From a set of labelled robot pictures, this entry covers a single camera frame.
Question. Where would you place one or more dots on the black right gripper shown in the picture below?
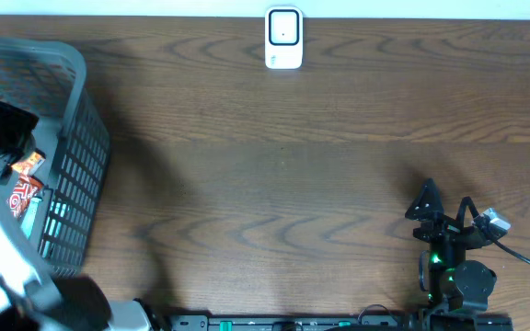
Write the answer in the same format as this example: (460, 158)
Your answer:
(444, 226)

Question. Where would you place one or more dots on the teal snack packet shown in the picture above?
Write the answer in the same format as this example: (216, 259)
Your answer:
(31, 222)

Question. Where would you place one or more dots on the red TOP chocolate bar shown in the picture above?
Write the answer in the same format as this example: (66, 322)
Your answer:
(27, 185)

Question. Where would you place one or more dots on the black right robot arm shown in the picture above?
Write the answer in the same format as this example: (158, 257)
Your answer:
(455, 285)

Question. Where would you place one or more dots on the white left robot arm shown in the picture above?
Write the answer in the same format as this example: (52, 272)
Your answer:
(31, 298)

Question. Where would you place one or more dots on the grey plastic basket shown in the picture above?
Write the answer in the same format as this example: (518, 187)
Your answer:
(47, 79)

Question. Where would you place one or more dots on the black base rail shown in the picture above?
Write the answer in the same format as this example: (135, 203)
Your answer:
(196, 322)

